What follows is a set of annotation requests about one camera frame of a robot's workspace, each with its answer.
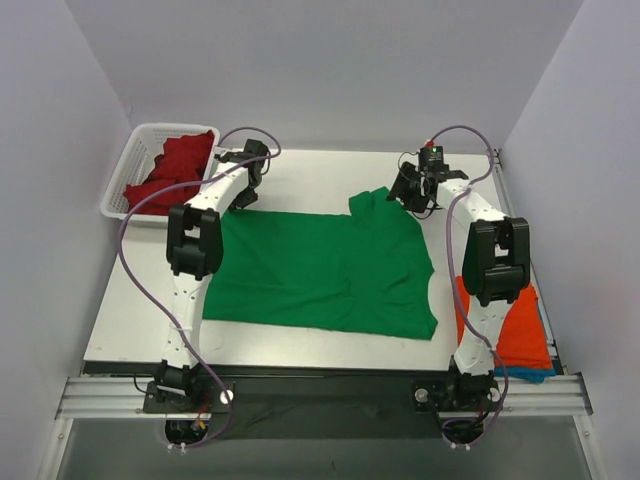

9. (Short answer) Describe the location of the white plastic basket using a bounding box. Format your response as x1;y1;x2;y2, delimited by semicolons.
100;122;220;220

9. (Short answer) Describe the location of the aluminium frame rail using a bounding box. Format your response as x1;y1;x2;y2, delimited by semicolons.
37;147;609;480

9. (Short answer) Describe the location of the green t shirt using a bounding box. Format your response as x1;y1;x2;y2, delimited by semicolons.
202;187;438;340

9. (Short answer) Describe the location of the folded blue t shirt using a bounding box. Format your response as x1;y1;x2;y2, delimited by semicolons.
494;366;556;384

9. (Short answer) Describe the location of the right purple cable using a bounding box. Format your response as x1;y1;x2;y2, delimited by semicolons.
429;124;511;446

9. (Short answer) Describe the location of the folded orange t shirt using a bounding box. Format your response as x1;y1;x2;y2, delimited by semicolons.
453;274;554;371

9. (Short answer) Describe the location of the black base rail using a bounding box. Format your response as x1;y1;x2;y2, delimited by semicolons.
142;362;501;441

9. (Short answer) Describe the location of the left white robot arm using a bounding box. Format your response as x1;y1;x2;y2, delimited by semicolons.
155;139;270;412

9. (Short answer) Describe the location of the dark red t shirt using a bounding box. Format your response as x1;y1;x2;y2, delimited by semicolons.
123;130;215;216

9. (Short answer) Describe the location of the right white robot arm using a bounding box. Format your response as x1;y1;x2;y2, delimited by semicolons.
387;142;531;408

